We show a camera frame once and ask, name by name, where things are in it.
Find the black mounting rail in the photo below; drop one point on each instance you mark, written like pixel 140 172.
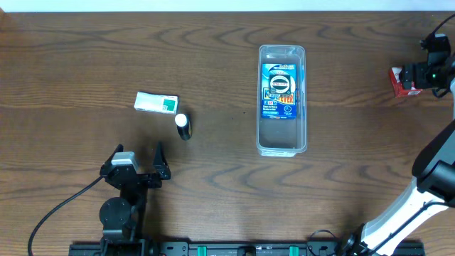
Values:
pixel 208 249

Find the blue Kool Fever box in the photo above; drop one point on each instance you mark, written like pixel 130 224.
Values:
pixel 274 106

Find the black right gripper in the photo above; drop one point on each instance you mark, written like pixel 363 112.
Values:
pixel 412 73

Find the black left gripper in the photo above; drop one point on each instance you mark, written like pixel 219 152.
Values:
pixel 143 178

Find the white green Panadol box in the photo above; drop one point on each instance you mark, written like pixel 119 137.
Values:
pixel 164 104

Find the red Panadol box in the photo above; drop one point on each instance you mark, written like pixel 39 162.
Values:
pixel 397 85

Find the clear plastic container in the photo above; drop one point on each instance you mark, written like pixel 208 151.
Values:
pixel 283 137

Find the dark bottle white cap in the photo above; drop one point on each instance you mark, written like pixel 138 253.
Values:
pixel 184 127

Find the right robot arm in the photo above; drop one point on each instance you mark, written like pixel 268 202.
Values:
pixel 431 190

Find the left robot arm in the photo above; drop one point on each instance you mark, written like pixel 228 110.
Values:
pixel 122 217

